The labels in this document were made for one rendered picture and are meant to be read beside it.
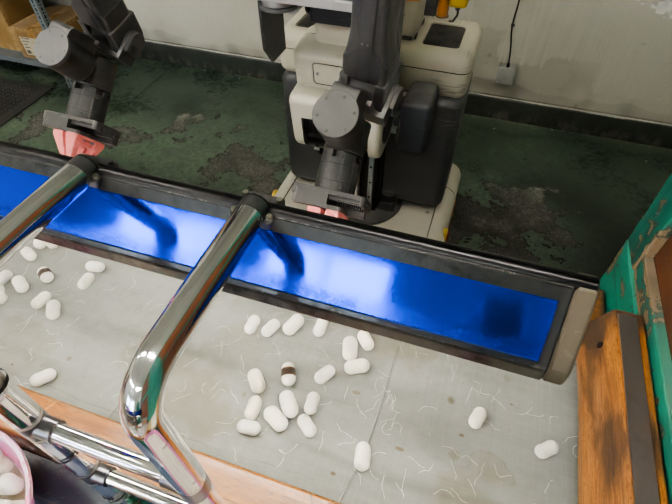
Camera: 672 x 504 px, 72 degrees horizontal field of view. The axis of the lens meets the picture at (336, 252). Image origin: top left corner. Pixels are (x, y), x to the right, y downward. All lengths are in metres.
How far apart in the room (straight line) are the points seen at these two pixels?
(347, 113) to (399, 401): 0.38
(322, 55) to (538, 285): 0.85
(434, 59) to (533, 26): 1.23
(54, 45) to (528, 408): 0.84
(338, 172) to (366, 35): 0.17
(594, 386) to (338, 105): 0.45
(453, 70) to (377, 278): 1.02
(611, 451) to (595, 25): 2.11
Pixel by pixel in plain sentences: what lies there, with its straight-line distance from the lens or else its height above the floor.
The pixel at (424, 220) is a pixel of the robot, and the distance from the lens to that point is 1.56.
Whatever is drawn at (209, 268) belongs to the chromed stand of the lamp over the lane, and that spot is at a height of 1.12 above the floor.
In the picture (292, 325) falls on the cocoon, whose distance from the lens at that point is 0.70.
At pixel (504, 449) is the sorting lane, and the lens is 0.67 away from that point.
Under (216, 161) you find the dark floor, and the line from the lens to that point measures 2.31.
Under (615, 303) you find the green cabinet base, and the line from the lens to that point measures 0.80.
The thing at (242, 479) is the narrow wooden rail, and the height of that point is 0.76.
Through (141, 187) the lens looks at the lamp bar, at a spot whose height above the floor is 1.11.
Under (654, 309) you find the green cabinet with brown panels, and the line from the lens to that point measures 0.69.
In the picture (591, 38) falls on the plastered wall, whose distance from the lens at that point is 2.53.
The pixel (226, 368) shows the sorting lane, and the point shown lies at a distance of 0.70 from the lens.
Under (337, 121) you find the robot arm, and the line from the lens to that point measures 0.57.
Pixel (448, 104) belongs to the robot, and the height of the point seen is 0.68.
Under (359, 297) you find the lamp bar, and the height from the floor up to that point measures 1.07.
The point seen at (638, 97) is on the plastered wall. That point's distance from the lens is 2.68.
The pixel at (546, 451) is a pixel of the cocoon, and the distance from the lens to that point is 0.67.
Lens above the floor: 1.34
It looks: 48 degrees down
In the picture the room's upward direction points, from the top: straight up
